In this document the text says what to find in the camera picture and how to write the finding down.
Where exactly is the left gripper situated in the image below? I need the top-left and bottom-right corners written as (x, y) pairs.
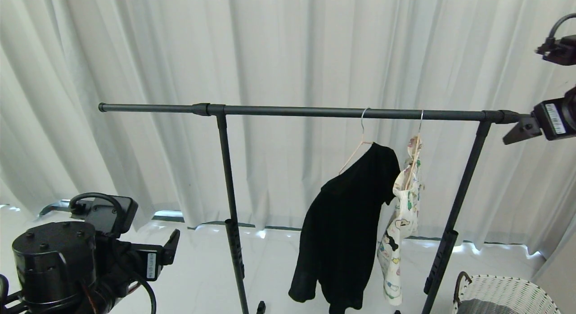
top-left (92, 229), bottom-right (181, 305)

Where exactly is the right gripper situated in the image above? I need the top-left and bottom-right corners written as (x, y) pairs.
top-left (531, 85), bottom-right (576, 141)

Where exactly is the pink clothes hanger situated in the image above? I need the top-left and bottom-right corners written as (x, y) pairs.
top-left (403, 110), bottom-right (425, 191)
top-left (338, 108), bottom-right (375, 175)

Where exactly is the black garment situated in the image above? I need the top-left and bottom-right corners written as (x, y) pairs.
top-left (288, 142), bottom-right (401, 314)

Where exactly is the cream printed garment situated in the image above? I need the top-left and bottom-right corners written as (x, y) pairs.
top-left (377, 135), bottom-right (424, 306)

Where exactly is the white laundry basket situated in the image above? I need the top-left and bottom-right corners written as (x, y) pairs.
top-left (452, 271), bottom-right (563, 314)

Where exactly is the black clothes rack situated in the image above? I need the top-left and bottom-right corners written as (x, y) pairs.
top-left (98, 103), bottom-right (525, 314)

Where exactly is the window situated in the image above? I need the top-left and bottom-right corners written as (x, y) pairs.
top-left (38, 199), bottom-right (536, 256)

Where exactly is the white curtain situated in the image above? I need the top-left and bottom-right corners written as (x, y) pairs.
top-left (0, 0), bottom-right (576, 256)

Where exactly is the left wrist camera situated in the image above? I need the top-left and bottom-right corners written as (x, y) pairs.
top-left (67, 195), bottom-right (139, 238)

